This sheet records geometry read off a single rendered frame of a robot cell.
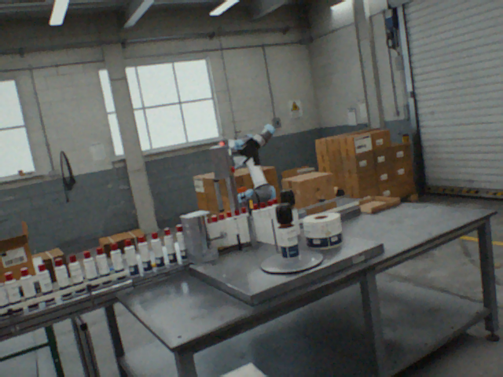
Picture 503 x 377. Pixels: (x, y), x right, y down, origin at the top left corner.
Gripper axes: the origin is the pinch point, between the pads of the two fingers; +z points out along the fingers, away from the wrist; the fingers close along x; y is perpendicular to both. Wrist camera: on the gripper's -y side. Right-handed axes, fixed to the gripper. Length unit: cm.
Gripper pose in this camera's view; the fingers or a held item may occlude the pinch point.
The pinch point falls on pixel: (236, 167)
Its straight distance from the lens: 276.2
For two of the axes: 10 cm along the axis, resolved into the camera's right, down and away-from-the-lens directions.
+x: 5.2, 0.3, -8.5
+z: -6.4, 6.8, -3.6
